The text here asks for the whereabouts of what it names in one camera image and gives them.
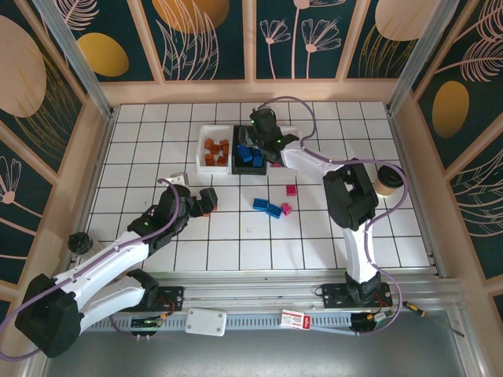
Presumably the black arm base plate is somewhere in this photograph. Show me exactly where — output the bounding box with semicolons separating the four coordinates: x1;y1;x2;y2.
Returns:
155;285;185;313
321;282;394;312

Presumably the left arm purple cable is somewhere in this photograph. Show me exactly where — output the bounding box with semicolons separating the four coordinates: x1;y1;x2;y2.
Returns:
0;178;185;362

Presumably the red white card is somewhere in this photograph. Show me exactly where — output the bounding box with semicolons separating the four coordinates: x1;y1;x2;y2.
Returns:
280;308;312;331

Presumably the yellow black handle screwdriver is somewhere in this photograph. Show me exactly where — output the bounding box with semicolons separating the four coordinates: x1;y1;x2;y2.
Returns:
403;300;467;339

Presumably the aluminium frame post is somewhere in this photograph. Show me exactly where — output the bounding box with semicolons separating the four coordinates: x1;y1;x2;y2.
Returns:
384;0;453;117
31;0;117;121

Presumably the aluminium extrusion rail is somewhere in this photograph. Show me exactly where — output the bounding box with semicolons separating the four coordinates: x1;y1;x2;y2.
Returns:
117;274;463;313

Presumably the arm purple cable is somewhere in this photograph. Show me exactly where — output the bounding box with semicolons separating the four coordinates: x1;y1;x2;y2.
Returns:
259;96;408;338
0;178;185;362

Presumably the small circuit board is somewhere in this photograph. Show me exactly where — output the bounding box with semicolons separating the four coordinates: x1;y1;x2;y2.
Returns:
130;316;166;330
351;309;395;335

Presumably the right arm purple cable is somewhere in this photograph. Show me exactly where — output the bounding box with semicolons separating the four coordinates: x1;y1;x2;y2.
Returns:
259;96;408;338

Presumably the grey metal sheet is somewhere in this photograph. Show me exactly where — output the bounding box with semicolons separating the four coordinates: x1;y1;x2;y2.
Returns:
42;329;472;377

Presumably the grey slotted cable duct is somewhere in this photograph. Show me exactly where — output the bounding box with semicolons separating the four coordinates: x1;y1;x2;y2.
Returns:
84;312;357;333

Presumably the white plastic bin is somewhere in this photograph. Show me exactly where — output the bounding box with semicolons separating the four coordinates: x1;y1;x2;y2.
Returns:
195;123;236;175
268;123;303;170

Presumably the paper coffee cup black lid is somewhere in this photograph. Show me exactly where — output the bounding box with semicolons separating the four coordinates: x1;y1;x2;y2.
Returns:
373;163;406;198

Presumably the black plastic bin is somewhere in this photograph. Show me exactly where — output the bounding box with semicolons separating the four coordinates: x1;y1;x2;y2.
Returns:
230;123;270;176

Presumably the white plastic box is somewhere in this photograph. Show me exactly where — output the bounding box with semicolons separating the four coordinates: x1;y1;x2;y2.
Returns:
184;307;229;338

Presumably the black round cap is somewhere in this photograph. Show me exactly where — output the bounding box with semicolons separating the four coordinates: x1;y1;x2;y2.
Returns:
67;232;95;257

